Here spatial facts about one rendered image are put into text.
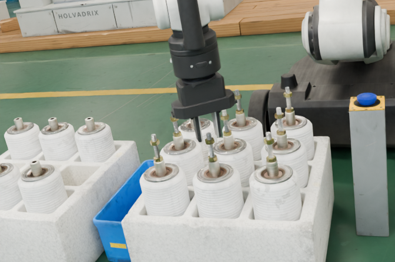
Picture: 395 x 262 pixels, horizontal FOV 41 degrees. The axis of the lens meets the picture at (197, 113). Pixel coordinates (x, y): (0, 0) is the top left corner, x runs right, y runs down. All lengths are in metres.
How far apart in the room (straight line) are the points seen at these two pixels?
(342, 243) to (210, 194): 0.37
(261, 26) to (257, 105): 1.52
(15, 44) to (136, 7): 0.94
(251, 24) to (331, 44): 1.74
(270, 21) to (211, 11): 2.11
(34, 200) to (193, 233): 0.38
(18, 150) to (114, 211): 0.36
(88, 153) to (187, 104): 0.50
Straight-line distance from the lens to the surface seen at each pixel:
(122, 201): 1.39
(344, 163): 1.59
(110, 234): 1.28
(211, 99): 0.99
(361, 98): 1.15
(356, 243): 1.28
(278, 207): 1.03
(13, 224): 1.28
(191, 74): 0.95
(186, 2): 0.89
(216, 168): 1.06
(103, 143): 1.41
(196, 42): 0.91
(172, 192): 1.09
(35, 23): 3.80
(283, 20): 3.03
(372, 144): 1.17
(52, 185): 1.24
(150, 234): 1.12
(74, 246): 1.27
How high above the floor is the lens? 0.76
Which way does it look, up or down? 22 degrees down
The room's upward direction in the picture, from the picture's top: 10 degrees counter-clockwise
